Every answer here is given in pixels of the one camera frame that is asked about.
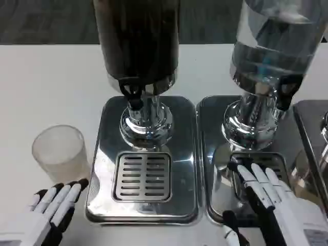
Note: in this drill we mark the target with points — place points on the black tap of water dispenser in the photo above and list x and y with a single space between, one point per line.
285 94

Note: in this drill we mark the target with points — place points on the dark drink dispenser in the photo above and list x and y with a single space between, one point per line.
138 38

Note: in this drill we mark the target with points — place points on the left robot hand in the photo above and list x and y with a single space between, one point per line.
28 225

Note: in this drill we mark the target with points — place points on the steel drip grid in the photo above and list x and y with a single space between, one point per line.
142 176
271 160

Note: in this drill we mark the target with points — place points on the clear water dispenser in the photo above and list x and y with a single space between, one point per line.
274 51

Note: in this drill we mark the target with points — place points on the clear ribbed glass cup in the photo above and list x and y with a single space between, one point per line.
64 161

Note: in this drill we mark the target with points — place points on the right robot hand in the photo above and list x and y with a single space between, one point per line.
287 220

